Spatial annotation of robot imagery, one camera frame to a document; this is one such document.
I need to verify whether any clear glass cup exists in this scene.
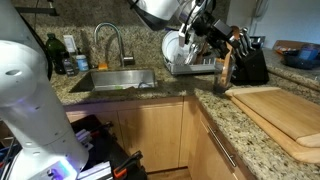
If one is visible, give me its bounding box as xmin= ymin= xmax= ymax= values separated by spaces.
xmin=213 ymin=57 xmax=236 ymax=94

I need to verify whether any dark blue bowl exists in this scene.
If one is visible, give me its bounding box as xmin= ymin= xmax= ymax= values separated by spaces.
xmin=282 ymin=49 xmax=320 ymax=71

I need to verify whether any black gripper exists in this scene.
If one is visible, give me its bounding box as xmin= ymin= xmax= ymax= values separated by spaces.
xmin=191 ymin=12 xmax=242 ymax=60

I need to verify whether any smaller wooden cutting board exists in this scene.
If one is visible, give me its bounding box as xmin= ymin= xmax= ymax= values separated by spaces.
xmin=233 ymin=88 xmax=320 ymax=149

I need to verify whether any white dinner plate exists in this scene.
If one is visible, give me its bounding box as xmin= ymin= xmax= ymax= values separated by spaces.
xmin=161 ymin=29 xmax=188 ymax=64

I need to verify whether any long wooden spoon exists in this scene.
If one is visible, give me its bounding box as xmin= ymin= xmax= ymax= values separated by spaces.
xmin=219 ymin=25 xmax=242 ymax=88

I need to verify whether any large wooden cutting board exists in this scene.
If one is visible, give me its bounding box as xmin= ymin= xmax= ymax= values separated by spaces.
xmin=224 ymin=87 xmax=320 ymax=165

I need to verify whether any light wooden base cabinet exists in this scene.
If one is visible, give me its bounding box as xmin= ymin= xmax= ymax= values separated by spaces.
xmin=64 ymin=95 xmax=258 ymax=180

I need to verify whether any white jar blue label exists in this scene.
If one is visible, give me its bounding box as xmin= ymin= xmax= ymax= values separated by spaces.
xmin=75 ymin=54 xmax=90 ymax=72

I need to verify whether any grey dish rack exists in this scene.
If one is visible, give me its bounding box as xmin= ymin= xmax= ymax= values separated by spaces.
xmin=164 ymin=54 xmax=218 ymax=77

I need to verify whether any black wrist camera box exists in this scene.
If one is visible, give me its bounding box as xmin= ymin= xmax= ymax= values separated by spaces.
xmin=213 ymin=19 xmax=233 ymax=38

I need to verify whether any green glass bottle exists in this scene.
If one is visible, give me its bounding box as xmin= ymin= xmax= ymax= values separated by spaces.
xmin=45 ymin=32 xmax=68 ymax=75

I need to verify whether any steel drawer handle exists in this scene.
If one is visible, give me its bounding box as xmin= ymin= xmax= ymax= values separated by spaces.
xmin=207 ymin=125 xmax=238 ymax=169

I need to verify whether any stainless steel sink basin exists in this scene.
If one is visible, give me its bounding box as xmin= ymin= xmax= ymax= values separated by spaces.
xmin=68 ymin=68 xmax=158 ymax=93

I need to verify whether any blue plastic container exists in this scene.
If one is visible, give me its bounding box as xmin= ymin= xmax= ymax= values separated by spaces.
xmin=298 ymin=44 xmax=320 ymax=62

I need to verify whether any white wall outlet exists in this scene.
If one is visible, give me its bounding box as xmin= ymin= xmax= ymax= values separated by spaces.
xmin=63 ymin=34 xmax=77 ymax=54

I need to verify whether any dark wooden utensil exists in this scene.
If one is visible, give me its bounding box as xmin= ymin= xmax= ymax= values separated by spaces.
xmin=194 ymin=43 xmax=211 ymax=65

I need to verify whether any steel faucet handle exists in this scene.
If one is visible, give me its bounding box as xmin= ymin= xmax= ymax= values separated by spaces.
xmin=123 ymin=54 xmax=136 ymax=67

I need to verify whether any metal serving spoon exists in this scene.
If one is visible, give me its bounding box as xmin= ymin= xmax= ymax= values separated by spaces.
xmin=184 ymin=42 xmax=202 ymax=67

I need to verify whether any black knife block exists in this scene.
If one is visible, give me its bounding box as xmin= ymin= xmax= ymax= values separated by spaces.
xmin=229 ymin=27 xmax=270 ymax=86

